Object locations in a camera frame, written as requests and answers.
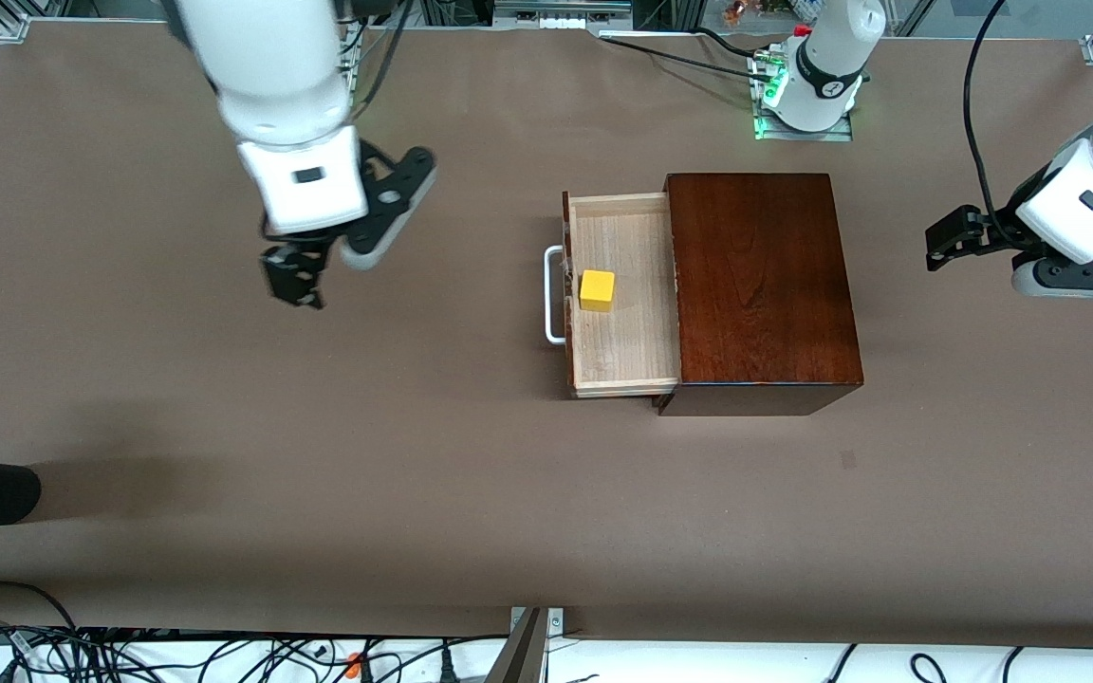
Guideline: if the yellow cube block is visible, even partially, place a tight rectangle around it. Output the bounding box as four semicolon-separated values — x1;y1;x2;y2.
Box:
580;269;617;313

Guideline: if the wooden drawer with white handle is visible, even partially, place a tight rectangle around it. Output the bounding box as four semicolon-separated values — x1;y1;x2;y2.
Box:
544;191;681;399

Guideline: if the dark wooden drawer cabinet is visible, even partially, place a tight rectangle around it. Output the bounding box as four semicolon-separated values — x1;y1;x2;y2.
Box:
653;173;865;417

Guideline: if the dark slanted beam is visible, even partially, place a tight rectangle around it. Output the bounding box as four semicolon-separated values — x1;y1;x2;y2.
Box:
485;607;547;683

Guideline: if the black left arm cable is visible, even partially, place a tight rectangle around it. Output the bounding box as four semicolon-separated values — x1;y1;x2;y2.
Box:
962;0;1027;249

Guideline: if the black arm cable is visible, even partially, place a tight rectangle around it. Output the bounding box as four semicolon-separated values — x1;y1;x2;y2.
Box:
962;0;1027;249
349;0;415;122

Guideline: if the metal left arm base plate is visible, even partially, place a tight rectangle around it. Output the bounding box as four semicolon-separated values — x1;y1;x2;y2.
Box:
752;112;854;143

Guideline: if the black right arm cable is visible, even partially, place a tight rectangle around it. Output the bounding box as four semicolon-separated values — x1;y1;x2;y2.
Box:
349;0;415;122

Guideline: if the long black base cable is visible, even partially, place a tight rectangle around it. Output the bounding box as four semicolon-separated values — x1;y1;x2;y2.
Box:
599;34;775;84

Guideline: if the grey metal rail fixture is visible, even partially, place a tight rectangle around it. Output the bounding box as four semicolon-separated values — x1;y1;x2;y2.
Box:
493;0;635;31

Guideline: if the small metal table bracket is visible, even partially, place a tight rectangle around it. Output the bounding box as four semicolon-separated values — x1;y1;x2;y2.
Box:
509;607;566;641

